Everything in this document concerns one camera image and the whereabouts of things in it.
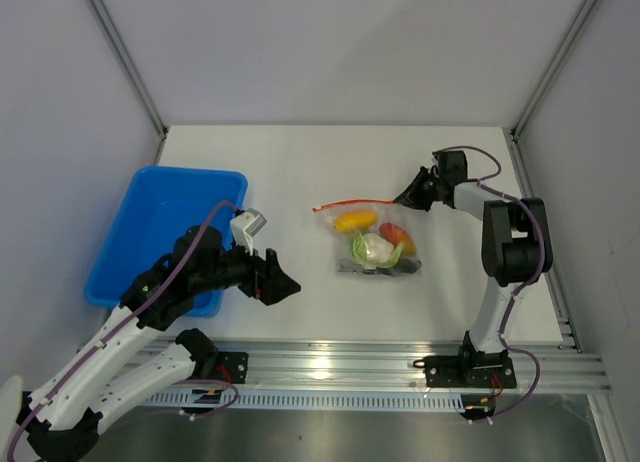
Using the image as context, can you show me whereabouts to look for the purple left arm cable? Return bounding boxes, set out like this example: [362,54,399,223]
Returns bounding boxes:
[9,199,241,458]

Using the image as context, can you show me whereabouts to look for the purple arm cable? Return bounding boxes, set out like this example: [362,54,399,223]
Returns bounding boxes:
[9,199,241,458]
[439,145,545,426]

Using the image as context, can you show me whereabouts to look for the blue plastic bin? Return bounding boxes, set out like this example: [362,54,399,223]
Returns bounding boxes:
[84,166,248,309]

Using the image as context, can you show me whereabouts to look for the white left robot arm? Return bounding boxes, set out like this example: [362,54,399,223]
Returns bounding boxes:
[16,226,301,461]

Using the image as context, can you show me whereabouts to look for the right side aluminium rail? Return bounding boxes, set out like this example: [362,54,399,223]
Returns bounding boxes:
[503,128,583,354]

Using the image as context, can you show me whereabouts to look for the orange red toy mango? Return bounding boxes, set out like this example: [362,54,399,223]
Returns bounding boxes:
[379,222,417,257]

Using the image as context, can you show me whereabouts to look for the right aluminium corner post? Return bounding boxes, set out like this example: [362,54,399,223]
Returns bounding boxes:
[509,0,614,138]

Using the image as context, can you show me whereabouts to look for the aluminium front frame rail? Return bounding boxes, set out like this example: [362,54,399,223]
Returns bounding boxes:
[214,340,612,395]

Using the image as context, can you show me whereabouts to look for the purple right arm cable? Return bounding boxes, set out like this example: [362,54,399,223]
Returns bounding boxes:
[439,145,545,426]

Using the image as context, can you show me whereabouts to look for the white green toy cauliflower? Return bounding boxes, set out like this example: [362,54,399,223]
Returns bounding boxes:
[351,232,402,268]

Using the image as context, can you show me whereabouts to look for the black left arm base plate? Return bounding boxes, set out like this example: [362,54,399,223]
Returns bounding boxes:
[213,352,249,385]

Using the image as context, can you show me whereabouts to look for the clear orange-zipper zip bag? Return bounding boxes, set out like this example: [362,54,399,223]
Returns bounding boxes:
[312,199,422,277]

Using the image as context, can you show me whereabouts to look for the aluminium corner post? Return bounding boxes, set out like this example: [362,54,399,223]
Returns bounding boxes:
[85,0,167,139]
[509,0,614,138]

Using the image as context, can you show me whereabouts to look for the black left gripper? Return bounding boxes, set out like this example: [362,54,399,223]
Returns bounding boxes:
[192,231,300,304]

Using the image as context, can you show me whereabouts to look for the left aluminium corner post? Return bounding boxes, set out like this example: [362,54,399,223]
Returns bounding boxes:
[85,0,167,139]

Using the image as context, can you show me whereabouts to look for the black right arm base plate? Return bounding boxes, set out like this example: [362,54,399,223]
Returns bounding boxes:
[412,352,517,389]

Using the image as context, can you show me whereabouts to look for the yellow toy lemon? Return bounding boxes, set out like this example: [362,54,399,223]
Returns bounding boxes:
[333,210,378,234]

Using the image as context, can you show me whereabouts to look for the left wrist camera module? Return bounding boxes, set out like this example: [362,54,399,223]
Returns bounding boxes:
[230,208,267,255]

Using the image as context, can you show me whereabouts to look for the white slotted cable duct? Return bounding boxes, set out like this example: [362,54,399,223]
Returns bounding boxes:
[143,388,464,413]

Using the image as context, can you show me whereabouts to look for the grey toy fish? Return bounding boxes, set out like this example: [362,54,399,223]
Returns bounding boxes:
[337,258,422,277]

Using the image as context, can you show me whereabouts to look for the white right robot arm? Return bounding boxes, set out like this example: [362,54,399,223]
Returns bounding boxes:
[394,145,553,386]

